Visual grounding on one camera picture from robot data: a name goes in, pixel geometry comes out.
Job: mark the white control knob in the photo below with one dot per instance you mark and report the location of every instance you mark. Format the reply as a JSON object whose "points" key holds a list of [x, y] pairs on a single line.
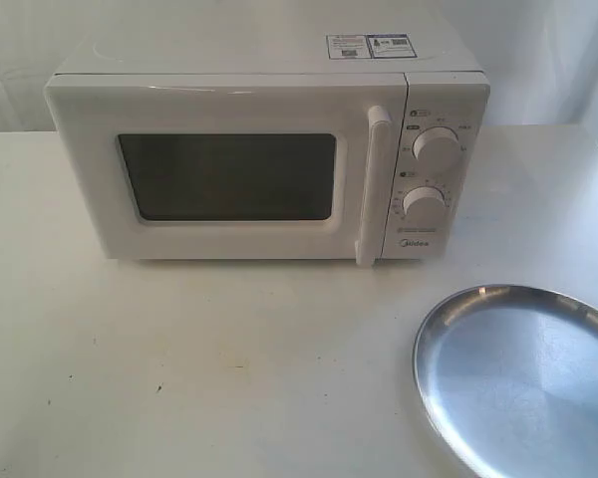
{"points": [[424, 207], [437, 148]]}

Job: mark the blue white warning sticker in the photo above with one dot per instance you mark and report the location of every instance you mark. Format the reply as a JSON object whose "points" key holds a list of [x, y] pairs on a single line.
{"points": [[370, 46]]}

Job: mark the white microwave oven body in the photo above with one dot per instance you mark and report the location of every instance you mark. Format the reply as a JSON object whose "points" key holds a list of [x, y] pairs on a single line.
{"points": [[446, 85]]}

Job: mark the upper white control knob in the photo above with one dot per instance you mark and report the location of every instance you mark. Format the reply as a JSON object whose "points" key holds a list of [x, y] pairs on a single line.
{"points": [[437, 148]]}

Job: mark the round stainless steel tray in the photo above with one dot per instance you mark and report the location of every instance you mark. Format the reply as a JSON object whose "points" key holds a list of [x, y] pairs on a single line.
{"points": [[508, 380]]}

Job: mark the lower white control knob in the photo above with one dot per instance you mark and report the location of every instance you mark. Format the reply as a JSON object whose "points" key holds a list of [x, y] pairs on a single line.
{"points": [[424, 207]]}

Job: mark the white microwave door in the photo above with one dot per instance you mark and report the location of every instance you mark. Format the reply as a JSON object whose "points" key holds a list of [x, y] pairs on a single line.
{"points": [[234, 166]]}

